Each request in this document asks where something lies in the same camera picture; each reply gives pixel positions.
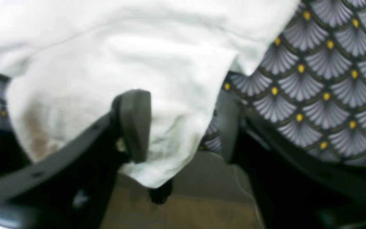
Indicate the patterned grey fan tablecloth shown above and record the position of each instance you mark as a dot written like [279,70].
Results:
[311,82]

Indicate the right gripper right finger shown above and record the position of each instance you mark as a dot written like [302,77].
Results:
[293,189]

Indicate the white T-shirt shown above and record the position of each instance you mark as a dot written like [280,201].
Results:
[68,59]

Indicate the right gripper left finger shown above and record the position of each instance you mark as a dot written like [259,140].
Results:
[71,188]

